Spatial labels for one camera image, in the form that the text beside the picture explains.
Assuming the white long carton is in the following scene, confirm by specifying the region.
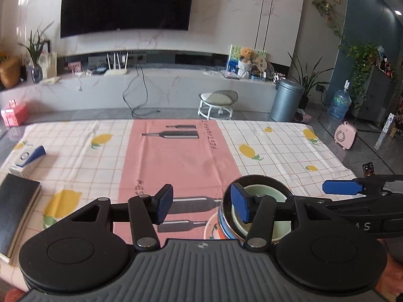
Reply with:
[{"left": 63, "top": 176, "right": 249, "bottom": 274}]
[{"left": 374, "top": 113, "right": 396, "bottom": 152}]

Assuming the marble television console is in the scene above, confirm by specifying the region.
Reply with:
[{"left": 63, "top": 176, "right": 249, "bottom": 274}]
[{"left": 0, "top": 72, "right": 278, "bottom": 114}]

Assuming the blue water bottle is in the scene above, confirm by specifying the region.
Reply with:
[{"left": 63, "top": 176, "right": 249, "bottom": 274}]
[{"left": 327, "top": 80, "right": 352, "bottom": 121}]

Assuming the long-leaf potted plant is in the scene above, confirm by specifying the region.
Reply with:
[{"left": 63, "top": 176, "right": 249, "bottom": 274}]
[{"left": 288, "top": 50, "right": 336, "bottom": 111}]

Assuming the black television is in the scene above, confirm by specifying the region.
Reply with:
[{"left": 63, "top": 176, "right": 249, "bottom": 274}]
[{"left": 59, "top": 0, "right": 196, "bottom": 39}]

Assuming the red textured seat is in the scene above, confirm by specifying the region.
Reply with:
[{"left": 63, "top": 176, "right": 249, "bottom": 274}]
[{"left": 385, "top": 253, "right": 403, "bottom": 290}]

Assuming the lemon checkered tablecloth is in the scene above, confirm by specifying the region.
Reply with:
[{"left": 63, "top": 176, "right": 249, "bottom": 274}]
[{"left": 0, "top": 119, "right": 358, "bottom": 258}]

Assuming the black cable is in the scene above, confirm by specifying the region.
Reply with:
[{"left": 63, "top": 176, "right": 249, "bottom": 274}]
[{"left": 122, "top": 59, "right": 160, "bottom": 118}]

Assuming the leafy pothos plant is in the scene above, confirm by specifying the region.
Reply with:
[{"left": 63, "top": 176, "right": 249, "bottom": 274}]
[{"left": 340, "top": 42, "right": 382, "bottom": 111}]

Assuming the green ceramic bowl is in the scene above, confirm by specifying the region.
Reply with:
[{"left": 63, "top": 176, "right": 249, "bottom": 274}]
[{"left": 231, "top": 184, "right": 292, "bottom": 241}]

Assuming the white and blue box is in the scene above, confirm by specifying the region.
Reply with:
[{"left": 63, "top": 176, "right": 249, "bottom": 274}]
[{"left": 8, "top": 145, "right": 47, "bottom": 178}]

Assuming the pink desk fan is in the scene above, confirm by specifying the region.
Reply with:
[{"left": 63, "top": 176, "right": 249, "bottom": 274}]
[{"left": 333, "top": 121, "right": 360, "bottom": 150}]

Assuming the black notebook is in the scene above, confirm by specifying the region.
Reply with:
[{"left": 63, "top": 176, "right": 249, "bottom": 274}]
[{"left": 0, "top": 173, "right": 43, "bottom": 263}]

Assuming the white router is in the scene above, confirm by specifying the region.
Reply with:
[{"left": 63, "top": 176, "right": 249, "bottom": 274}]
[{"left": 104, "top": 52, "right": 129, "bottom": 76}]

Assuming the grey trash can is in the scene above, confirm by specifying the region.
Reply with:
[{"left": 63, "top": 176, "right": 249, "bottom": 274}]
[{"left": 270, "top": 79, "right": 305, "bottom": 123}]

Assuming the hanging green vine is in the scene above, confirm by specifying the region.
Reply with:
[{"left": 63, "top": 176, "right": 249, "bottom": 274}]
[{"left": 310, "top": 0, "right": 347, "bottom": 50}]

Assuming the teddy bear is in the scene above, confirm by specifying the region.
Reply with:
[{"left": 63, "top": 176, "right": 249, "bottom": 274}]
[{"left": 236, "top": 47, "right": 256, "bottom": 79}]

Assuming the blue steel bowl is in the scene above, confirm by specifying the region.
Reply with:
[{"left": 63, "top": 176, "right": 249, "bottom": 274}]
[{"left": 221, "top": 174, "right": 295, "bottom": 243}]

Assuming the pink storage case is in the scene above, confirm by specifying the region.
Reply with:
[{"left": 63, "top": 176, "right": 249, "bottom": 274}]
[{"left": 0, "top": 99, "right": 28, "bottom": 128}]

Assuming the round hand fan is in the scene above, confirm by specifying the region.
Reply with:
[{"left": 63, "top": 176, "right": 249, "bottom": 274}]
[{"left": 253, "top": 57, "right": 268, "bottom": 78}]

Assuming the fruit print white plate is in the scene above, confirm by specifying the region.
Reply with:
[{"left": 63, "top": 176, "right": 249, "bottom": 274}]
[{"left": 204, "top": 211, "right": 227, "bottom": 240}]

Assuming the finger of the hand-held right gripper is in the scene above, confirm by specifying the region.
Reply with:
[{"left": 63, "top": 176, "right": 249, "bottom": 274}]
[
  {"left": 315, "top": 193, "right": 398, "bottom": 212},
  {"left": 322, "top": 175, "right": 403, "bottom": 196}
]

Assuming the brown round vase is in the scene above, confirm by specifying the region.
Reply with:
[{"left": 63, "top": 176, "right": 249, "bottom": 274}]
[{"left": 0, "top": 55, "right": 22, "bottom": 89}]

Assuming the pink placemat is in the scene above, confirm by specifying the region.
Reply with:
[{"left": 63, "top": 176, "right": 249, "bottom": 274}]
[{"left": 113, "top": 119, "right": 243, "bottom": 250}]

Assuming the grey cabinet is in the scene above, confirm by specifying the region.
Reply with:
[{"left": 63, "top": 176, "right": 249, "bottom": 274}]
[{"left": 355, "top": 64, "right": 399, "bottom": 130}]

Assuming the white stool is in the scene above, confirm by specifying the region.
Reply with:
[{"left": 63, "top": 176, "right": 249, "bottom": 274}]
[{"left": 198, "top": 90, "right": 239, "bottom": 120}]

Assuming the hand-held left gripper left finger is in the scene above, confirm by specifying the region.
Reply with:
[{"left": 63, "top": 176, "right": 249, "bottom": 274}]
[{"left": 67, "top": 183, "right": 175, "bottom": 250}]

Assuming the pale drawing card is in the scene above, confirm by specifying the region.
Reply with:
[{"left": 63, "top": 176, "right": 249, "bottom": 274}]
[{"left": 39, "top": 52, "right": 58, "bottom": 79}]

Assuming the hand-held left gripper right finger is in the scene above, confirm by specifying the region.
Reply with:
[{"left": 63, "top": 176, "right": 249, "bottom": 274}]
[{"left": 230, "top": 183, "right": 334, "bottom": 252}]

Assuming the green and blue painting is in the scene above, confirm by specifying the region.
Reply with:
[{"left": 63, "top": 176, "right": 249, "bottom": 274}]
[{"left": 227, "top": 44, "right": 268, "bottom": 78}]

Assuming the green plant in glass vase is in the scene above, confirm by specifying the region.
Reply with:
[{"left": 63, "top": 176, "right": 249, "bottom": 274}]
[{"left": 17, "top": 22, "right": 56, "bottom": 84}]

